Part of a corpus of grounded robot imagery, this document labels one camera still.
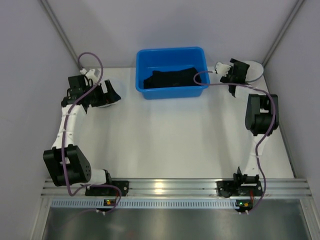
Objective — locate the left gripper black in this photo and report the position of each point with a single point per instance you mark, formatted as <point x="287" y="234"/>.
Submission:
<point x="105" y="91"/>

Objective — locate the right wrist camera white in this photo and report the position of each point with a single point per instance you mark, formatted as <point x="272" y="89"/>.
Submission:
<point x="222" y="69"/>

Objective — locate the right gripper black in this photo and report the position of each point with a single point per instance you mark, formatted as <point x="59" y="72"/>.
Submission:
<point x="235" y="81"/>

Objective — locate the black garment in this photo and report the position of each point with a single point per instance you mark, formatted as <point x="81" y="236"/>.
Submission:
<point x="170" y="79"/>

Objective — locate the blue plastic bin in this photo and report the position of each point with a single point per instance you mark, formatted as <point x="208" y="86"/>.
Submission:
<point x="171" y="59"/>

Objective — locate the aluminium mounting rail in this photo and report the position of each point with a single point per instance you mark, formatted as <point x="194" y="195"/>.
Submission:
<point x="276" y="188"/>

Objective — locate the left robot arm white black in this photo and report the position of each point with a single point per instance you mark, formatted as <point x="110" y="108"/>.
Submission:
<point x="66" y="163"/>

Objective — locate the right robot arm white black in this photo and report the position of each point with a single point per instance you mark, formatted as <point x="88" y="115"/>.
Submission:
<point x="261" y="119"/>

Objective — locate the white mesh laundry bag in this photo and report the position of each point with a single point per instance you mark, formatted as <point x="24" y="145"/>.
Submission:
<point x="254" y="72"/>
<point x="118" y="86"/>

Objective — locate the slotted cable duct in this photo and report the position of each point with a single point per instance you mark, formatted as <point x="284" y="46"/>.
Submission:
<point x="135" y="203"/>

